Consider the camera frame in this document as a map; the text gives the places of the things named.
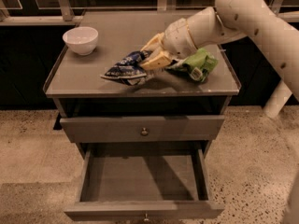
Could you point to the blue chip bag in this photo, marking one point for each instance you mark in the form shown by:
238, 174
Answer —
127, 71

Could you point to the closed grey top drawer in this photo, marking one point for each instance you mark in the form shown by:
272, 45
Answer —
128, 129

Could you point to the open grey middle drawer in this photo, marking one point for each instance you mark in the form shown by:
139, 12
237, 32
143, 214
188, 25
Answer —
164, 186

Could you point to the grey drawer cabinet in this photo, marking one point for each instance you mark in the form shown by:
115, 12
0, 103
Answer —
76, 86

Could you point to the white ceramic bowl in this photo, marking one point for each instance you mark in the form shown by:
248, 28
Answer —
82, 40

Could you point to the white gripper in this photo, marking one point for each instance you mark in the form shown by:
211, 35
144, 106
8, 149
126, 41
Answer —
177, 38

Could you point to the metal railing frame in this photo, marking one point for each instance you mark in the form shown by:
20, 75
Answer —
72, 12

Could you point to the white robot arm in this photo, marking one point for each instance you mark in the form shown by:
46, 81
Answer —
228, 21

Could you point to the brass top drawer knob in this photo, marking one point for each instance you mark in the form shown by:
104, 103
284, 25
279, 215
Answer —
144, 131

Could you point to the green chip bag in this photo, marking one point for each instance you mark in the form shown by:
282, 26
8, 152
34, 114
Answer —
198, 66

